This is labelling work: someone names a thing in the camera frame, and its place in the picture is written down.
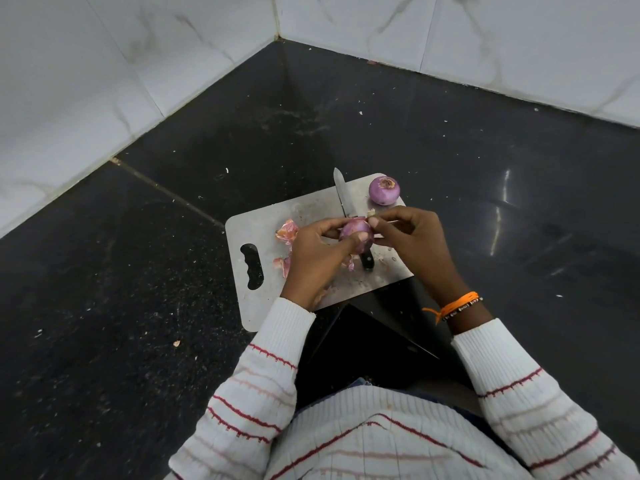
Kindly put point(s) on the person's left hand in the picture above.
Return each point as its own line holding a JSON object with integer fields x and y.
{"x": 312, "y": 264}

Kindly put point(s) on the person's right hand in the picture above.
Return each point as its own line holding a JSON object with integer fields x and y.
{"x": 422, "y": 249}

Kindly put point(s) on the onion peel piece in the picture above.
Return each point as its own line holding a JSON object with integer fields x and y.
{"x": 350, "y": 263}
{"x": 281, "y": 264}
{"x": 320, "y": 297}
{"x": 287, "y": 231}

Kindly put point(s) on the purple onion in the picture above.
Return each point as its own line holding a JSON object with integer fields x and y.
{"x": 355, "y": 227}
{"x": 384, "y": 190}

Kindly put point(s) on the person's right forearm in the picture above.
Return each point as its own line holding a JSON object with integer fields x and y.
{"x": 540, "y": 399}

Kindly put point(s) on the person's left forearm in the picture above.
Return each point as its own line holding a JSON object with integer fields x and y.
{"x": 255, "y": 394}

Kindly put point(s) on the orange thread wristband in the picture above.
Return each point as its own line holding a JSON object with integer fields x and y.
{"x": 452, "y": 304}

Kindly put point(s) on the steel cutting board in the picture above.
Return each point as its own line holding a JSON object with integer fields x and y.
{"x": 255, "y": 229}

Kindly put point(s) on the white red striped sweater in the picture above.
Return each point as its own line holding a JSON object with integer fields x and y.
{"x": 380, "y": 424}

